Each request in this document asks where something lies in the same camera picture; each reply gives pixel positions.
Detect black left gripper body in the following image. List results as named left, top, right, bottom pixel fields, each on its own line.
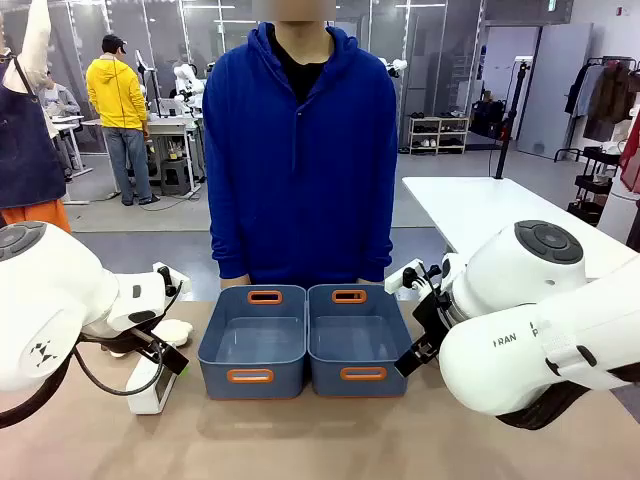
left=79, top=324, right=169, bottom=362

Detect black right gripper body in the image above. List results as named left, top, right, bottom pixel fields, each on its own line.
left=409, top=290, right=455, bottom=362

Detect white rectangular digital clock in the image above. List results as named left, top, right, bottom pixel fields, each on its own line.
left=125, top=349, right=180, bottom=416

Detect white cloud-shaped clock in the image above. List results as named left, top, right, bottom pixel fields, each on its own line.
left=102, top=319, right=194, bottom=359

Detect white side table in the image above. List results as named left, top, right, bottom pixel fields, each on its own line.
left=401, top=175, right=640, bottom=281

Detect grey step stool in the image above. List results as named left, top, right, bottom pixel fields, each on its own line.
left=159, top=158, right=194, bottom=197

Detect white shoe rack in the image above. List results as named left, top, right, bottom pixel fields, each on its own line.
left=408, top=115, right=472, bottom=156

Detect person in blue hoodie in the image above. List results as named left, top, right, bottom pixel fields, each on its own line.
left=201, top=19, right=400, bottom=287

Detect black bag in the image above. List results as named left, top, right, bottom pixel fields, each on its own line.
left=469, top=98, right=509, bottom=141

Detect white background workbench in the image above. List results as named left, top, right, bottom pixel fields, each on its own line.
left=79, top=113, right=207, bottom=197

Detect black utility cart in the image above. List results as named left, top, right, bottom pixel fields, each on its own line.
left=566, top=145, right=623, bottom=227

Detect black tripod stand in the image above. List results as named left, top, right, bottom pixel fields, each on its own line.
left=492, top=58, right=532, bottom=181

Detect person in navy apron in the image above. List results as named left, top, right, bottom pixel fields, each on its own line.
left=0, top=0, right=73, bottom=235

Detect person in yellow hoodie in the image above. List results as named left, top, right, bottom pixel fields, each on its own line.
left=85, top=33, right=161, bottom=207

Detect seated person in grey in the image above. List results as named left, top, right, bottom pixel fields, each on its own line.
left=38, top=70, right=83, bottom=182

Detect red hanging garment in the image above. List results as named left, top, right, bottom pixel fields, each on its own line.
left=618, top=107, right=640, bottom=195

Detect black clothes rack with garments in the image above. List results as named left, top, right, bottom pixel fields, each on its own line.
left=553, top=55, right=640, bottom=164

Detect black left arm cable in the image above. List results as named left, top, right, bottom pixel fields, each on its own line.
left=0, top=279, right=185, bottom=431

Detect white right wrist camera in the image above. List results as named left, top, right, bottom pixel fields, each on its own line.
left=383, top=257, right=427, bottom=296

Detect blue basket orange handles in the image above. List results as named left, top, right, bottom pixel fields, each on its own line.
left=306, top=283, right=414, bottom=399
left=197, top=284, right=308, bottom=401

